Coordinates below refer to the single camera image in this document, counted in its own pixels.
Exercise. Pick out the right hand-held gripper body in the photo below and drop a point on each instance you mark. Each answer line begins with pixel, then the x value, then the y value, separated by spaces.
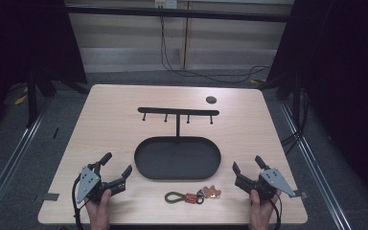
pixel 274 180

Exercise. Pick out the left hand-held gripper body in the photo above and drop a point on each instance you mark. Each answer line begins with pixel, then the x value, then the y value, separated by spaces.
pixel 87 183

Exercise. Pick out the black key rack with tray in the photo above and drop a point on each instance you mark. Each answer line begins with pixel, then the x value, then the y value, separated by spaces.
pixel 177 159

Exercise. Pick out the person's left hand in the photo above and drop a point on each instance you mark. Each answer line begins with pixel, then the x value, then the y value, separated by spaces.
pixel 99 209

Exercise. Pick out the person's right hand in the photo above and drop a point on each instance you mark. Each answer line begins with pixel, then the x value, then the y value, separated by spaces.
pixel 259 211

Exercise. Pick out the grey tape tab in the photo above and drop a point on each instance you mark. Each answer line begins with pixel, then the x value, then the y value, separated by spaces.
pixel 50 196
pixel 301 194

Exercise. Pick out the black round cap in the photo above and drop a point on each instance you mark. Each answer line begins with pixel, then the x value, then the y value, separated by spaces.
pixel 211 99

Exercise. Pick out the black metal stand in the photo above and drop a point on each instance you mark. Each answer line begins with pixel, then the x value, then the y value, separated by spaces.
pixel 32 102

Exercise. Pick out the yellow floor tape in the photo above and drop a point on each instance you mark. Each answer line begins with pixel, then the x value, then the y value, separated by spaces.
pixel 21 99

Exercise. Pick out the black curtain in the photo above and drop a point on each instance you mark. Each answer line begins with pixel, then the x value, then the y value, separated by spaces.
pixel 19 41
pixel 341 80

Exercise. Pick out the black horizontal bar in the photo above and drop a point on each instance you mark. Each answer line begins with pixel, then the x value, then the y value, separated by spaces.
pixel 172 13

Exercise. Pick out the metal floor rail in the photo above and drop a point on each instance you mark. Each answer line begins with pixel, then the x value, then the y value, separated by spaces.
pixel 313 166
pixel 11 159

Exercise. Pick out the white wall socket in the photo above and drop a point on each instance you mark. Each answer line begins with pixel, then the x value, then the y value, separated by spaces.
pixel 165 3

